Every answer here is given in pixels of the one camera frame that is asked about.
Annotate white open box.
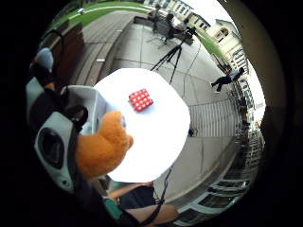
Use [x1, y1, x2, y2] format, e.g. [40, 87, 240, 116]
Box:
[61, 84, 116, 136]

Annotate the person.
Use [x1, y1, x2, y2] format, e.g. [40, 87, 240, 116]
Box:
[100, 180, 181, 227]

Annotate orange plush toy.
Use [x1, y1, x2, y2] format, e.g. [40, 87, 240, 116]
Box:
[75, 110, 134, 182]

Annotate red white-dotted box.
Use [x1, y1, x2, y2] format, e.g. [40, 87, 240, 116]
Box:
[128, 88, 154, 113]

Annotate row of pale buildings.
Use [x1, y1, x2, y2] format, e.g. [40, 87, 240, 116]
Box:
[143, 0, 212, 31]

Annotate thin black cable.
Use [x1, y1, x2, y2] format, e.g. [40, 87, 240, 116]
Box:
[182, 40, 203, 97]

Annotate white-framed glass building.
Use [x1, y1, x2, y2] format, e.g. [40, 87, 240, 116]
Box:
[173, 178, 254, 226]

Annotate cream arched building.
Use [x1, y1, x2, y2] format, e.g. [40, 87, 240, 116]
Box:
[206, 18, 250, 74]

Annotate black camera tripod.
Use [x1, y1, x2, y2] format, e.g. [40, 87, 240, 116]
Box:
[150, 35, 194, 85]

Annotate dark outdoor bench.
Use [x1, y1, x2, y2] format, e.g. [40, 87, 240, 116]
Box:
[133, 15, 194, 45]

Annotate black camera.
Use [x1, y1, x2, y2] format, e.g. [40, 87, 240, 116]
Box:
[184, 26, 198, 40]

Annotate brown wooden planter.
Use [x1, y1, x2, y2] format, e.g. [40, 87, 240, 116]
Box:
[46, 22, 86, 88]

